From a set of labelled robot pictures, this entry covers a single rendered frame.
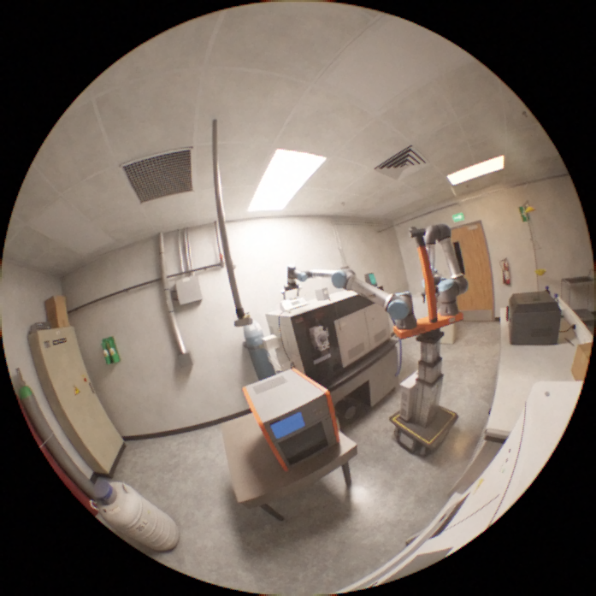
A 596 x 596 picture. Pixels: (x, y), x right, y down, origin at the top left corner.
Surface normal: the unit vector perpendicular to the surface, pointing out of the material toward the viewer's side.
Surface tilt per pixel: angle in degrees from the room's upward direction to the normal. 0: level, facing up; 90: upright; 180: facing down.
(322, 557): 0
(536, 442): 0
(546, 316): 90
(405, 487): 0
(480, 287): 90
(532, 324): 90
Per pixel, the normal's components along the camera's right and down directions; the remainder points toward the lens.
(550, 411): -0.24, -0.97
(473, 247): -0.86, 0.24
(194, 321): 0.44, -0.05
